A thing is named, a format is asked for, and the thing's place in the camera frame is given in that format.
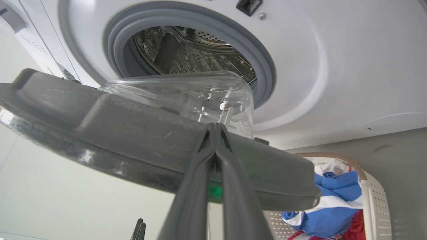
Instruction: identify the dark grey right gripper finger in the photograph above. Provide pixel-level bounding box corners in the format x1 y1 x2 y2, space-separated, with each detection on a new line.
157 123 217 240
216 123 274 240

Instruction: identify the grey washing machine door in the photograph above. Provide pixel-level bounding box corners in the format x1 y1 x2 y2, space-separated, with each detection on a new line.
0 68 322 211

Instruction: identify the grey rubber door gasket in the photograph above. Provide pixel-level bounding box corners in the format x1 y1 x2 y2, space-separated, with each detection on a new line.
103 6 277 109

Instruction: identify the white washing machine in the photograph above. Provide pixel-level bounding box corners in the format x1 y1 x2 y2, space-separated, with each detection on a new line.
0 0 427 150

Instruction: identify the black door latch socket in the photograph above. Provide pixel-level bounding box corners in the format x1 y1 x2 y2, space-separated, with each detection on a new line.
236 0 263 17

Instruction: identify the blue and white garment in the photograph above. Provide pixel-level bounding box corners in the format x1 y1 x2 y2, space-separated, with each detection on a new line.
281 171 364 239

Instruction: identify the red garment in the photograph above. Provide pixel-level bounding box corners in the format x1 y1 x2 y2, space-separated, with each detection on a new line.
288 209 367 240

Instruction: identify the white perforated laundry basket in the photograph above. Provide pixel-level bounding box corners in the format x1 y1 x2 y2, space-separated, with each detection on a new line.
264 152 393 240

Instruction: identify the stainless steel washer drum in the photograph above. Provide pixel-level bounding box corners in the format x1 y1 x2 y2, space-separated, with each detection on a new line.
132 26 258 84

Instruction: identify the round white service flap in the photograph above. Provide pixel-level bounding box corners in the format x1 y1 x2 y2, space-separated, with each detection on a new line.
362 112 427 134

